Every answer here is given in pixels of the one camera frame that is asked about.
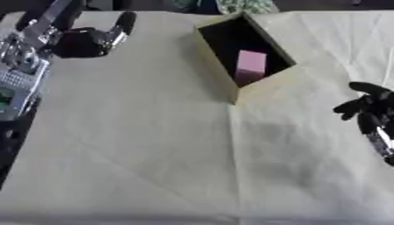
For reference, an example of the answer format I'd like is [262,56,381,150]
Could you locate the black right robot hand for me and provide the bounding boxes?
[332,81,394,167]

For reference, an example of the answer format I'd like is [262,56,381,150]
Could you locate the tan cardboard box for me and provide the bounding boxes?
[192,11,299,105]

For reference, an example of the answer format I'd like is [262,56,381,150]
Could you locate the pink rectangular block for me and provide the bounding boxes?
[234,49,268,88]

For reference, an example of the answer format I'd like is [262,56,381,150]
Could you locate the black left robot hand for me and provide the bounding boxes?
[17,0,139,59]

